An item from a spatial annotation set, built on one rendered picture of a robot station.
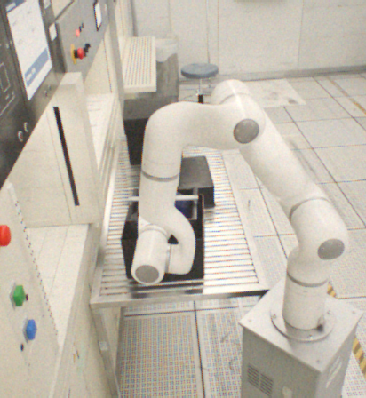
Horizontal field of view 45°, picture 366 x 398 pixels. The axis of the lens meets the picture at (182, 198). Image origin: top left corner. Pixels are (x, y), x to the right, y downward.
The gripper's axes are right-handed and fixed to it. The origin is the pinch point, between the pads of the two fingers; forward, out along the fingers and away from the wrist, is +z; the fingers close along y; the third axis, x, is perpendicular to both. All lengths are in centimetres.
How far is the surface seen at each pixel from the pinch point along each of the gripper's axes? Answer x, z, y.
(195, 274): -27.8, -1.4, 10.3
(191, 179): -19, 49, 8
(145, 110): -4, 92, -15
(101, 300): -29.4, -11.5, -20.8
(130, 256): -19.0, -1.5, -11.3
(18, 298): 15, -54, -21
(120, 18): 3, 310, -62
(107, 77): -7, 161, -48
